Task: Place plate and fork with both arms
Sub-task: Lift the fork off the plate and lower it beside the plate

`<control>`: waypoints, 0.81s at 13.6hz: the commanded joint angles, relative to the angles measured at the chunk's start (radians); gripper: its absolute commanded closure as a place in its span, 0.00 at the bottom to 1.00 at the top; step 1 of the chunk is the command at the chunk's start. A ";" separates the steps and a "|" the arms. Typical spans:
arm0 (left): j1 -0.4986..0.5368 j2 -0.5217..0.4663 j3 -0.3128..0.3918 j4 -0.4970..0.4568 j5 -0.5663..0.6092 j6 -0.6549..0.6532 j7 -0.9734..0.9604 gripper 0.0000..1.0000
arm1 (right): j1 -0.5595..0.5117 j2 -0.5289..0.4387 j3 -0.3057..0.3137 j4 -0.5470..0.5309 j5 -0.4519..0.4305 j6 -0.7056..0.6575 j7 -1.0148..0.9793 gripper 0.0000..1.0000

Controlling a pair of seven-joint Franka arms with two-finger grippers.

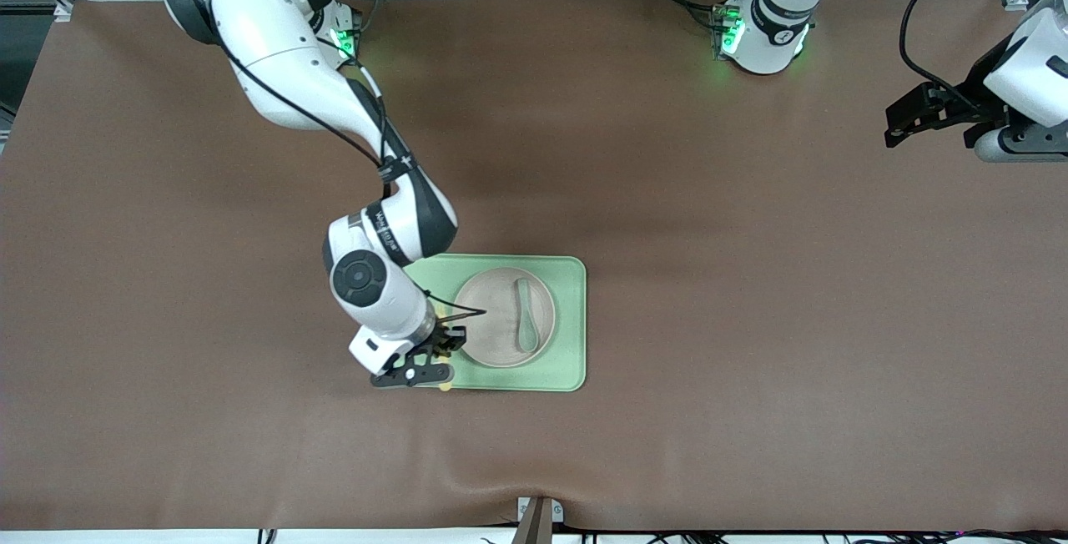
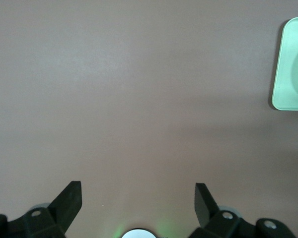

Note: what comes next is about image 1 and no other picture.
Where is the round beige plate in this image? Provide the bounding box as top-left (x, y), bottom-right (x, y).
top-left (455, 267), bottom-right (557, 368)

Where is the sage green plastic spoon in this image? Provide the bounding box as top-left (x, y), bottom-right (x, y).
top-left (515, 278), bottom-right (541, 355)

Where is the light green rectangular tray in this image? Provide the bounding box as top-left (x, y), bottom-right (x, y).
top-left (386, 253), bottom-right (587, 393)

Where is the metal table clamp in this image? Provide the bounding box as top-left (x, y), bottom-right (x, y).
top-left (511, 496), bottom-right (565, 544)

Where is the brown table mat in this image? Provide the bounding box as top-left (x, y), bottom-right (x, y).
top-left (0, 0), bottom-right (1068, 532)

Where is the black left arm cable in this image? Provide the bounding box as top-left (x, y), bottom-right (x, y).
top-left (898, 0), bottom-right (1002, 107)

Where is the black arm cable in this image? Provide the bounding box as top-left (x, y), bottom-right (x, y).
top-left (898, 0), bottom-right (1002, 107)
top-left (204, 0), bottom-right (489, 320)

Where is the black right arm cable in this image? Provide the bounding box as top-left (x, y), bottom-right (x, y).
top-left (204, 0), bottom-right (489, 320)

